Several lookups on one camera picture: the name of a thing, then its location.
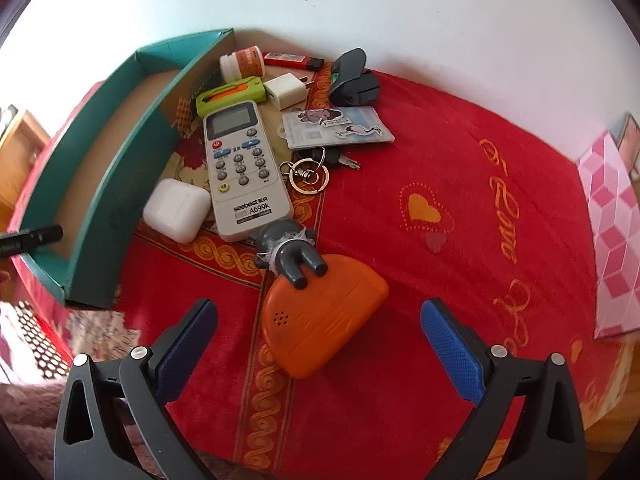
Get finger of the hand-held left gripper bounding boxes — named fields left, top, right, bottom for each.
left=0, top=225, right=64, bottom=259

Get pink checkered box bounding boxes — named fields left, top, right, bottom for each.
left=577, top=130, right=640, bottom=341

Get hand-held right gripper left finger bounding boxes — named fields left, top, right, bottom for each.
left=54, top=298, right=219, bottom=480

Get polka-dot cloth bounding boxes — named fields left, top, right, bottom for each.
left=10, top=300, right=71, bottom=381

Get white charger plug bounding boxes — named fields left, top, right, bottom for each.
left=263, top=73, right=309, bottom=111

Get red lighter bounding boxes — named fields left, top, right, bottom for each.
left=262, top=51, right=325, bottom=72

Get teal cardboard box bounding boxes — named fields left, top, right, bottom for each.
left=10, top=28, right=237, bottom=311

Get red printed blanket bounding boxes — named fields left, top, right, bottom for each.
left=0, top=67, right=640, bottom=480

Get white earbud case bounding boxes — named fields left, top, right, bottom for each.
left=143, top=178, right=212, bottom=244

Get white jar orange label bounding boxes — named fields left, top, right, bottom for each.
left=219, top=45, right=264, bottom=83

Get grey cartoon card holder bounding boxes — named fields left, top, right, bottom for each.
left=278, top=106, right=395, bottom=149

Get keys on metal ring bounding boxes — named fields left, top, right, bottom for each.
left=279, top=145, right=362, bottom=195

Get wooden cabinet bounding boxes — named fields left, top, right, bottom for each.
left=0, top=105, right=51, bottom=226

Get orange plastic case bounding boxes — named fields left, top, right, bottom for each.
left=262, top=253, right=390, bottom=380

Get pink fluffy rug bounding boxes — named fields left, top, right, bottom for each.
left=0, top=385, right=66, bottom=480

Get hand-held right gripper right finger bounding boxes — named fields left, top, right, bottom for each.
left=420, top=298, right=586, bottom=480

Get white remote control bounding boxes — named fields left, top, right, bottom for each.
left=202, top=101, right=294, bottom=242

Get green utility knife orange slider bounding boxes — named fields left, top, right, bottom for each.
left=195, top=76, right=265, bottom=118

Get grey cartoon figure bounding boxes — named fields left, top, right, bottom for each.
left=253, top=219, right=329, bottom=291

